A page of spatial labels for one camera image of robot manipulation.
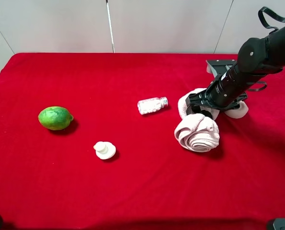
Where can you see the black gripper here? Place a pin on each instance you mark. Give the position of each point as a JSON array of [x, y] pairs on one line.
[[213, 101]]

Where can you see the pink round cushion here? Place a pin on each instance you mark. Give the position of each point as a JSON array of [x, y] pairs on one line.
[[238, 113]]

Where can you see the green lime fruit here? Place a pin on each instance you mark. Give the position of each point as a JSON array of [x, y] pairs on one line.
[[55, 118]]

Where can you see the pink towel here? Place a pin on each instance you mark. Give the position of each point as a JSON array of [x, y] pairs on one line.
[[197, 132]]

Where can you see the clear bottle of white pills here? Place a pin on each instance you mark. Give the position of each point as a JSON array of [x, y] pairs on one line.
[[151, 105]]

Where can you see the dark object bottom right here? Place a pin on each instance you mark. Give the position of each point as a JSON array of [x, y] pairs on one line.
[[276, 224]]

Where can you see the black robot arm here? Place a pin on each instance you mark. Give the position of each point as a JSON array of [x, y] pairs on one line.
[[257, 58]]

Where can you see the red velvet tablecloth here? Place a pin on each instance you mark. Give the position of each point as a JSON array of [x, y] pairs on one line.
[[54, 180]]

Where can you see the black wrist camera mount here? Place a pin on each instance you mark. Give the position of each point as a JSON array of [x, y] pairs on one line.
[[219, 67]]

